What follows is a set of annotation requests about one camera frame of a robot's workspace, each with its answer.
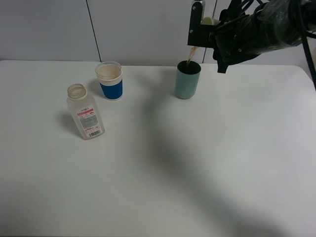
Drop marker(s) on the teal plastic cup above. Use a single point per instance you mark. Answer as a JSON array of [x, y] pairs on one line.
[[187, 77]]

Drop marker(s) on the light green plastic cup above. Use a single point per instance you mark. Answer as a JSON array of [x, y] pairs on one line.
[[210, 21]]

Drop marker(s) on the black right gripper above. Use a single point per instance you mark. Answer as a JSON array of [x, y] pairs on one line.
[[236, 40]]

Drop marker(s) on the clear plastic drink bottle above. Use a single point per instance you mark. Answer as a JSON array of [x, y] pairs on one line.
[[84, 111]]

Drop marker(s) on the dark grey right camera mount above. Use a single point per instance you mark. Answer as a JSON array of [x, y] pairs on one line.
[[200, 34]]

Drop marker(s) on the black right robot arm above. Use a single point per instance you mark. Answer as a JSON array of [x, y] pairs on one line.
[[274, 25]]

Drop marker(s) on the blue sleeved paper cup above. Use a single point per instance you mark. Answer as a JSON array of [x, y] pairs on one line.
[[109, 75]]

